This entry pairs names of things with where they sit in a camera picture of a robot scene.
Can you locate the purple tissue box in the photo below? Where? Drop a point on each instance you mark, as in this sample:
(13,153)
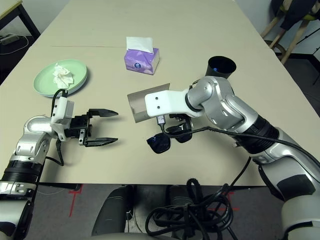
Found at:
(140,62)

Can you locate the black sunglasses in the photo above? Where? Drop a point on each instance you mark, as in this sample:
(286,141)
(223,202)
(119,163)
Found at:
(158,145)

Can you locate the grey glasses case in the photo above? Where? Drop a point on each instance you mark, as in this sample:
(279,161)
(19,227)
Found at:
(136,105)

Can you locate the white tissue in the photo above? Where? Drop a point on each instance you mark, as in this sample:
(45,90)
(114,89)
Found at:
(62,77)

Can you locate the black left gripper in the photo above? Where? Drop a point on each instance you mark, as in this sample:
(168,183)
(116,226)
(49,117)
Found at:
(78,126)

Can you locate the black plastic cup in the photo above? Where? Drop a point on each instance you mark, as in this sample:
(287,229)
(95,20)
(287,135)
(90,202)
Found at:
(222,65)

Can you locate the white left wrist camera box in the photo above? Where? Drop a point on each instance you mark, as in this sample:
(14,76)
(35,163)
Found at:
(61,107)

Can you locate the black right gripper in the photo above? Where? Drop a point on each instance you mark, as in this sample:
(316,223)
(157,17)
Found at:
(182,121)

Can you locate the yellow-green stool cushion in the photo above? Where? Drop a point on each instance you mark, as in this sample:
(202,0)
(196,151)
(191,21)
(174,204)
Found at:
(310,17)

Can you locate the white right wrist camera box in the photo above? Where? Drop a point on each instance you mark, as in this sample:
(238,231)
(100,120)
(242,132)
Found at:
(165,100)

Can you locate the grey power adapter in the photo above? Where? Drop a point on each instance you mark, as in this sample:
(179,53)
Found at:
(8,39)

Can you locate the green plastic plate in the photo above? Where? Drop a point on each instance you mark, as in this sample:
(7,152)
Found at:
(45,80)

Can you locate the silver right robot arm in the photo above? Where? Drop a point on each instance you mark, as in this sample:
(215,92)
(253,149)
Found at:
(225,100)

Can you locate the beige side table black frame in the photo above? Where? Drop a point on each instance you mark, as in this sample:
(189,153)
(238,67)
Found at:
(7,7)

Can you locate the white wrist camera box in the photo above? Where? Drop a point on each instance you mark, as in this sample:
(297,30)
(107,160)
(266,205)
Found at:
(165,100)
(61,107)

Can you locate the grey robot left leg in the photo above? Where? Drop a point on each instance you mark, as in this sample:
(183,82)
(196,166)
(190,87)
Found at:
(112,212)

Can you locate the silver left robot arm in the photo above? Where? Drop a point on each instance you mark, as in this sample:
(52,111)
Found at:
(32,125)

